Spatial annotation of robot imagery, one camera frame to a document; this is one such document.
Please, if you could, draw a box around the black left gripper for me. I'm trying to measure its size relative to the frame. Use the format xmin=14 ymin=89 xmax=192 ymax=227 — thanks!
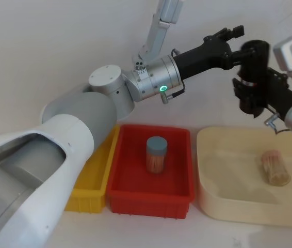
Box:
xmin=173 ymin=25 xmax=255 ymax=81

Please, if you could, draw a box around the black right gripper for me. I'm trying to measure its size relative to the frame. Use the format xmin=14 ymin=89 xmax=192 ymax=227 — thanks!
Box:
xmin=232 ymin=67 xmax=292 ymax=119

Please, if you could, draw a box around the clear lidless toothpick jar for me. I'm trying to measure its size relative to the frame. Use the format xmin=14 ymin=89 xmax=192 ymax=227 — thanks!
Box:
xmin=260 ymin=150 xmax=291 ymax=187

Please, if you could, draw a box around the cream plastic tray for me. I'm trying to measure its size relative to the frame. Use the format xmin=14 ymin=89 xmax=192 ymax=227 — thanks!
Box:
xmin=196 ymin=126 xmax=292 ymax=229

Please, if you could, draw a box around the toothpick jar with grey lid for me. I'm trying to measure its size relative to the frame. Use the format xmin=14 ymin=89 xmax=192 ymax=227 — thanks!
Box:
xmin=145 ymin=136 xmax=168 ymax=175

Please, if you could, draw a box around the red plastic bin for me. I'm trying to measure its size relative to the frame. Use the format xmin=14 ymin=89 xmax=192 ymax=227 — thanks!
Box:
xmin=105 ymin=124 xmax=196 ymax=213

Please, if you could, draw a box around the yellow plastic bin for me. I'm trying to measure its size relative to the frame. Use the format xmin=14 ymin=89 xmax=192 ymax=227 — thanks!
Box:
xmin=64 ymin=125 xmax=121 ymax=213

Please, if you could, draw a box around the thin dark right wrist cable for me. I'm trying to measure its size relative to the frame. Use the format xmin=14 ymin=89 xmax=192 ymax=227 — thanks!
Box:
xmin=264 ymin=108 xmax=292 ymax=135

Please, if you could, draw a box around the thin dark wrist cable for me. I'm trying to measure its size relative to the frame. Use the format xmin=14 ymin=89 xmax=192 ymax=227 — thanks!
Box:
xmin=160 ymin=79 xmax=187 ymax=104
xmin=264 ymin=108 xmax=292 ymax=135

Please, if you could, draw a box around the thin dark left wrist cable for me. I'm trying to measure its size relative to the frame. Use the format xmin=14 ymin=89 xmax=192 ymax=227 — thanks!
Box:
xmin=160 ymin=79 xmax=187 ymax=104

